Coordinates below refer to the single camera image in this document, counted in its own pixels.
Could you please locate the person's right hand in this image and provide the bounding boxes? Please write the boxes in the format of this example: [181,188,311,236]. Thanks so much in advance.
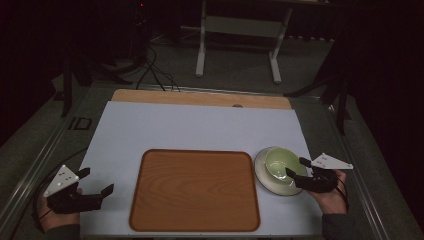
[307,169,350,215]

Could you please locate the person's left hand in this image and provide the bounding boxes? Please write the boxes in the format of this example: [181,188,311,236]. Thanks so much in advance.
[37,187,83,233]

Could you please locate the white table mat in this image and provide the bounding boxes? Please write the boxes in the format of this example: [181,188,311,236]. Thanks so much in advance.
[79,100,325,238]

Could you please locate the pale green bowl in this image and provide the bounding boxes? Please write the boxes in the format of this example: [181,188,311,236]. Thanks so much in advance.
[264,146,308,185]

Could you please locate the brown wooden tray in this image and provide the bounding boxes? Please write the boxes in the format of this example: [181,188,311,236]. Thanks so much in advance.
[128,148,261,233]

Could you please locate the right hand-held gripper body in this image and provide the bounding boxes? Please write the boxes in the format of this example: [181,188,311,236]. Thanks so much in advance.
[294,152,354,194]

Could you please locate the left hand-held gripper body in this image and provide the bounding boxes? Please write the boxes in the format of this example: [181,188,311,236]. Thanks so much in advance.
[43,164,103,215]

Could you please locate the grey metal stand frame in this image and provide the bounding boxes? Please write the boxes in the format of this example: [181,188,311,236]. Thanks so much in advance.
[195,0,294,85]

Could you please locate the aluminium rail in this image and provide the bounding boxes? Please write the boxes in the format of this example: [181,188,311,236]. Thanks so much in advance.
[324,99,393,240]
[0,87,98,234]

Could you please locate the right hand-held gripper cable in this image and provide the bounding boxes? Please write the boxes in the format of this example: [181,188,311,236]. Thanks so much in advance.
[334,177,351,212]

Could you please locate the white saucer plate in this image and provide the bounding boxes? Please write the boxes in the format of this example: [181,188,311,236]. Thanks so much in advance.
[254,146,310,197]

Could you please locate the black floor cables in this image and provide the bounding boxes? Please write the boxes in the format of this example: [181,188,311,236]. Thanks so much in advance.
[134,44,182,93]

